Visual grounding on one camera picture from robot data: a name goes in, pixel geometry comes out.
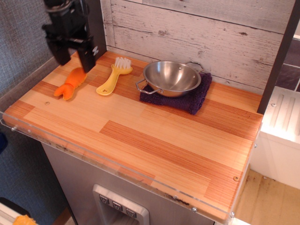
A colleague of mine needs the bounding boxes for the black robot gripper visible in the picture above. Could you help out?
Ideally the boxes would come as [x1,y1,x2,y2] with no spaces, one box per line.
[42,9,97,73]

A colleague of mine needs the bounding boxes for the yellow brush with white bristles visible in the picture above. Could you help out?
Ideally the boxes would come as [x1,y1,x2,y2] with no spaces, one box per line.
[96,57,133,96]

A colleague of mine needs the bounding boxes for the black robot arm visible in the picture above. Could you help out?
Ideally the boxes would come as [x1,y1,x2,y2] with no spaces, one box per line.
[42,0,97,73]

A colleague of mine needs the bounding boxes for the orange plush toy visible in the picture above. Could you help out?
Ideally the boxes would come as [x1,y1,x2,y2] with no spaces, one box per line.
[53,67,87,100]

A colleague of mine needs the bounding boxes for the clear acrylic edge guard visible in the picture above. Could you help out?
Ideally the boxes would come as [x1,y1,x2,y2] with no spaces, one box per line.
[3,107,262,224]

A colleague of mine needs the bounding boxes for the grey toy fridge cabinet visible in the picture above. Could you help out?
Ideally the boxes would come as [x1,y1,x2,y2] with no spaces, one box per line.
[43,144,214,225]

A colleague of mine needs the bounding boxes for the dark purple cloth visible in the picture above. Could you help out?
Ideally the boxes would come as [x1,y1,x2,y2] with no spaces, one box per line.
[140,73,212,115]

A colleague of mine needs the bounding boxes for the silver dispenser panel with buttons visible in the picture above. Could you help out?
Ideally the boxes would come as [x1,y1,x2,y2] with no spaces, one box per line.
[93,184,150,225]

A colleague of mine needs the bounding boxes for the yellow object at bottom left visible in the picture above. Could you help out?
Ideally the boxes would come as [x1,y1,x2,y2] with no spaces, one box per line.
[12,215,37,225]

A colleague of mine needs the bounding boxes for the white toy sink unit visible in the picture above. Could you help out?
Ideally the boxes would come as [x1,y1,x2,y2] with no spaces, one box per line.
[250,87,300,188]

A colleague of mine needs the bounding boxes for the metal bowl with handles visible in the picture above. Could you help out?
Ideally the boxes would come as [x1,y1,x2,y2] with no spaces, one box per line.
[135,61,202,98]

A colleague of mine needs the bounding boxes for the dark grey vertical post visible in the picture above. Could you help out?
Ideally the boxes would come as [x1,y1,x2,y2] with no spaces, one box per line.
[257,0,300,114]

